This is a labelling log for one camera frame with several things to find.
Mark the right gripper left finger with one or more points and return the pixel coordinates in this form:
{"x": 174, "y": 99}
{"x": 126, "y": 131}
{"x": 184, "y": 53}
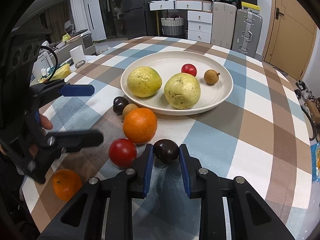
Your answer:
{"x": 102, "y": 209}

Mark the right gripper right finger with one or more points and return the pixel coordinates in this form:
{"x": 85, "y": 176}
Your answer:
{"x": 249, "y": 215}

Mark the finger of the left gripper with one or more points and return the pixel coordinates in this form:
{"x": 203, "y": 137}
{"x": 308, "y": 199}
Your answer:
{"x": 67, "y": 89}
{"x": 74, "y": 141}

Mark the large dark plum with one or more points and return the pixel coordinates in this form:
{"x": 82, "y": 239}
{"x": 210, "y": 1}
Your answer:
{"x": 119, "y": 103}

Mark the large orange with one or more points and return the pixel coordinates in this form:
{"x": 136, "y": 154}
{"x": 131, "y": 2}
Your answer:
{"x": 140, "y": 125}

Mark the small dark plum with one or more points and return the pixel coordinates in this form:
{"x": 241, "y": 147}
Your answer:
{"x": 166, "y": 151}

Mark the left hand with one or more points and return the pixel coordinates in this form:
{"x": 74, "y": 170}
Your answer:
{"x": 45, "y": 122}

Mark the small orange tangerine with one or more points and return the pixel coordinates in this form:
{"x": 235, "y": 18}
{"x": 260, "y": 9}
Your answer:
{"x": 66, "y": 183}

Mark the brown longan on table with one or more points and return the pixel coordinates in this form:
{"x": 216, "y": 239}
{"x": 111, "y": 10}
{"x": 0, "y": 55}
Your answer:
{"x": 130, "y": 107}

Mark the checkered tablecloth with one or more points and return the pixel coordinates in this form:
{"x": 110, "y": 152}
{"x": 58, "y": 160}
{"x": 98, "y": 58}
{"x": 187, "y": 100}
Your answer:
{"x": 257, "y": 133}

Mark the yellow guava left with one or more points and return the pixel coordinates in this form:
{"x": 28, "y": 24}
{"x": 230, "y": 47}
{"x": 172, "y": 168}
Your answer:
{"x": 144, "y": 82}

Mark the yellow guava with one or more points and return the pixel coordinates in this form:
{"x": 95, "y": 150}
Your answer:
{"x": 182, "y": 91}
{"x": 144, "y": 82}

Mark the black refrigerator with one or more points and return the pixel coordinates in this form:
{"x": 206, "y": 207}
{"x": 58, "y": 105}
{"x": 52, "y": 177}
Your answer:
{"x": 139, "y": 19}

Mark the cream round plate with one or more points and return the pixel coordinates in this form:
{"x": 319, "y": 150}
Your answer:
{"x": 169, "y": 63}

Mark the yellow guava right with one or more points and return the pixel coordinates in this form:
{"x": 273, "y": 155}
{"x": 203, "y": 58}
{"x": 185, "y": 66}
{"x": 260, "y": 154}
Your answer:
{"x": 182, "y": 91}

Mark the brown longan in plate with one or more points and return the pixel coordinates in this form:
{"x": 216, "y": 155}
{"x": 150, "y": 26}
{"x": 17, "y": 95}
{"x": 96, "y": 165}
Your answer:
{"x": 211, "y": 76}

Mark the red cherry tomato in plate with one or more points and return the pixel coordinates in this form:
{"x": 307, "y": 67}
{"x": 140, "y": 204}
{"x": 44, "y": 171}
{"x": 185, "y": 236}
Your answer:
{"x": 189, "y": 69}

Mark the woven laundry basket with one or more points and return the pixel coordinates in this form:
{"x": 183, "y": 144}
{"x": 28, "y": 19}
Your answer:
{"x": 172, "y": 26}

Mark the silver suitcase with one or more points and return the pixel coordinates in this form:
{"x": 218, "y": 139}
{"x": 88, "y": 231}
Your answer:
{"x": 247, "y": 32}

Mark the white drawer cabinet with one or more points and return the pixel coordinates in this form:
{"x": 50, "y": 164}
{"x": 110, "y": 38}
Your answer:
{"x": 199, "y": 16}

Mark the wooden door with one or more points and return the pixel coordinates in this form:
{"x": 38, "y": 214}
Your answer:
{"x": 291, "y": 38}

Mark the beige suitcase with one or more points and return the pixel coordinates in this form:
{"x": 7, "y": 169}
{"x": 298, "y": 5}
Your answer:
{"x": 223, "y": 24}

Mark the yellow black box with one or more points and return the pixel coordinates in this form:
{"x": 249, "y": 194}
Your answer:
{"x": 250, "y": 7}

